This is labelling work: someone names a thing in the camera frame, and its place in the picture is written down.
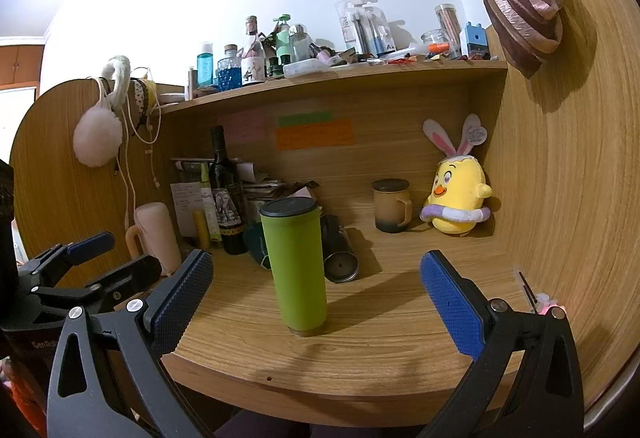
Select blue pencil sharpener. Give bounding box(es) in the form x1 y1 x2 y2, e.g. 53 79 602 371
460 22 489 59

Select white cable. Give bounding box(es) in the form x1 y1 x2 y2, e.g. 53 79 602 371
97 76 164 231

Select yellow-green tube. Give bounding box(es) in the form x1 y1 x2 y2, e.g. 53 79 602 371
199 163 224 249

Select pink nail polish bottle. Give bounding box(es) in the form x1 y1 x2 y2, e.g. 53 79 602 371
310 42 342 67

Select clear labelled glass bottle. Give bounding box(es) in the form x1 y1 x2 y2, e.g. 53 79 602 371
241 16 267 86

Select white plastic box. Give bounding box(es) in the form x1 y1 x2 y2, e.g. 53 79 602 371
283 58 321 78

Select clear tube of pencils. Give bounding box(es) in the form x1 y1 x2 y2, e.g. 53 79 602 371
434 4 462 59

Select yellow chick plush toy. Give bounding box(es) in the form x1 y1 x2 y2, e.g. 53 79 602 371
420 114 494 237

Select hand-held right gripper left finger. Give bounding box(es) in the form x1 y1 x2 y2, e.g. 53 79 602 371
46 248 216 438

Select clear blister pack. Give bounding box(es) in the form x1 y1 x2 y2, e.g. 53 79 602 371
336 0 392 59

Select green pump bottle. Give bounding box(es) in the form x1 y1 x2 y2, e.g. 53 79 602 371
272 12 294 68

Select jar of blue beads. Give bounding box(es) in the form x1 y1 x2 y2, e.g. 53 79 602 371
216 45 244 92

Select blue liquid bottle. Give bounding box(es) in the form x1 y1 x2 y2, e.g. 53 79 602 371
196 42 215 89

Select white fluffy earmuffs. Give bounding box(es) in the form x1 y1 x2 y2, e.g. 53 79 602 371
73 56 132 167

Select wooden desk hutch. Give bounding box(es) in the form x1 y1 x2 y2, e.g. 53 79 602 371
10 0 640 421

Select green cup with black lid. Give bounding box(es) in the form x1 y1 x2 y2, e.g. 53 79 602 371
259 197 329 337

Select small pink item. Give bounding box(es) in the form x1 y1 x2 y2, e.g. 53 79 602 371
536 292 567 315

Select teal container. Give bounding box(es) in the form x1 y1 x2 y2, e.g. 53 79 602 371
243 223 274 271

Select wooden wardrobe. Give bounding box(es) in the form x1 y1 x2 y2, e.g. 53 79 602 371
0 36 47 91

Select brown lidded ceramic mug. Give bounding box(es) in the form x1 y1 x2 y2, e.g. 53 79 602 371
371 179 414 233

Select dark wine bottle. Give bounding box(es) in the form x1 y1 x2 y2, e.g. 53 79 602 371
207 125 249 255

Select glass jar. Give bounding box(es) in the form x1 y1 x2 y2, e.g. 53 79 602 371
421 28 451 59

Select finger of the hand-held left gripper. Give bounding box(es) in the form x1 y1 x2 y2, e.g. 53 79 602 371
30 254 163 315
20 232 116 287

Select yellow and black headbands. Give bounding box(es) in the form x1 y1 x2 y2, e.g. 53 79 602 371
131 76 161 129

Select green sticky note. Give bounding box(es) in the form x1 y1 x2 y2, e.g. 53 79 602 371
278 110 334 128

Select pink sticky note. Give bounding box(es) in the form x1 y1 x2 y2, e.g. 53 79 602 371
216 110 265 143

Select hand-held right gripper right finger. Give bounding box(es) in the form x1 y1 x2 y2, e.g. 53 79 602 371
417 249 585 438

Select stack of papers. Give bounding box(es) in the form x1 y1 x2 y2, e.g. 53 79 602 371
170 158 321 239

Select pale pink handled cup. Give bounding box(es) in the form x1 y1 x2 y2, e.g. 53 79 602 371
125 202 182 277

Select black tumbler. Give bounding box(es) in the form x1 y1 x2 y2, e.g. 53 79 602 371
320 214 360 283

